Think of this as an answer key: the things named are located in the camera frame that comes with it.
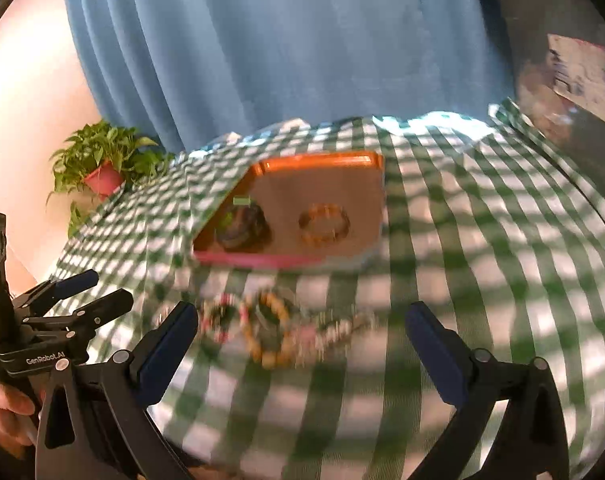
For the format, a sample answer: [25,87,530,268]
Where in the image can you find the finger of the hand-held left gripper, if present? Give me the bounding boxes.
[12,269,100,314]
[25,288,134,339]

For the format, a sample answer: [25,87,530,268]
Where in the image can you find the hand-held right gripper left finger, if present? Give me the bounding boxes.
[35,301,200,480]

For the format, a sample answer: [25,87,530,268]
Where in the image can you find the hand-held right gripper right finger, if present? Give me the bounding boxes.
[405,301,570,480]

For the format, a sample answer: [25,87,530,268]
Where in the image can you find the red white beaded bracelet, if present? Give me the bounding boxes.
[202,296,250,343]

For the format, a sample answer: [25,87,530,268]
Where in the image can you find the pink crystal chain bracelet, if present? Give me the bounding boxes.
[292,310,378,361]

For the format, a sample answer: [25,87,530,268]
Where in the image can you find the orange tray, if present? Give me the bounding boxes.
[191,151,385,271]

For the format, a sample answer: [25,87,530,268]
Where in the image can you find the person's left hand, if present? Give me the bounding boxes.
[0,385,38,458]

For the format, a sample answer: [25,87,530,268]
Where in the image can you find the green white checkered tablecloth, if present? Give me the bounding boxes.
[47,97,605,471]

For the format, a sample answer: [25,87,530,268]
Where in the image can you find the dark watch with green bezel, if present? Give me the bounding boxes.
[215,196,272,254]

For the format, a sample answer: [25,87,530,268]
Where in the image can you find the white paper sheet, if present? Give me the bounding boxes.
[547,34,605,126]

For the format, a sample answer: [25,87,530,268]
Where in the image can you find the blue curtain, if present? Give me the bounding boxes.
[62,0,513,153]

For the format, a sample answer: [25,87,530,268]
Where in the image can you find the wooden bead bracelet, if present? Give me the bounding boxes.
[242,290,296,367]

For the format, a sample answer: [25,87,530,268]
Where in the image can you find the amber beaded bracelet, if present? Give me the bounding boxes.
[298,202,351,248]

